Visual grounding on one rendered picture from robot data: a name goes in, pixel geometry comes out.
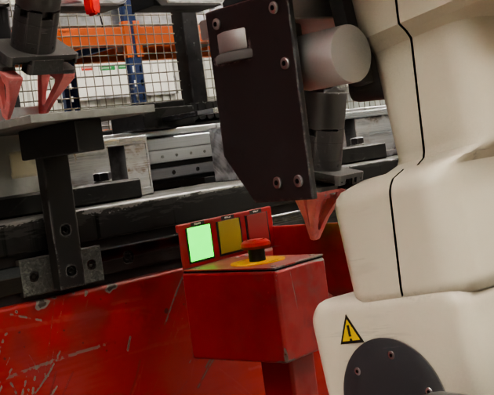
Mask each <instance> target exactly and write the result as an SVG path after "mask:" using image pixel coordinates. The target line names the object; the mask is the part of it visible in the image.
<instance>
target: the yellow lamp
mask: <svg viewBox="0 0 494 395"><path fill-rule="evenodd" d="M217 223H218V229H219V236H220V247H221V253H222V254H225V253H228V252H233V251H237V250H240V249H241V243H242V236H241V229H240V223H239V218H234V219H228V220H224V221H220V222H217Z"/></svg>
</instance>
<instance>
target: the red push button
mask: <svg viewBox="0 0 494 395"><path fill-rule="evenodd" d="M270 245H271V242H270V240H268V239H266V238H264V237H263V238H254V239H249V240H245V241H243V242H242V243H241V249H242V250H248V254H249V261H250V262H251V263H253V262H260V261H264V260H266V256H265V248H268V247H270Z"/></svg>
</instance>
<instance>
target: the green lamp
mask: <svg viewBox="0 0 494 395"><path fill-rule="evenodd" d="M187 236H188V242H189V249H190V254H191V262H194V261H198V260H200V259H206V258H209V257H213V256H214V254H213V248H212V237H211V230H210V225H209V224H205V225H202V226H195V227H192V228H187Z"/></svg>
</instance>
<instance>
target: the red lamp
mask: <svg viewBox="0 0 494 395"><path fill-rule="evenodd" d="M246 220H247V226H248V232H249V239H254V238H263V237H264V238H266V239H268V240H270V237H269V231H268V225H267V213H266V212H261V213H256V214H252V215H249V216H246Z"/></svg>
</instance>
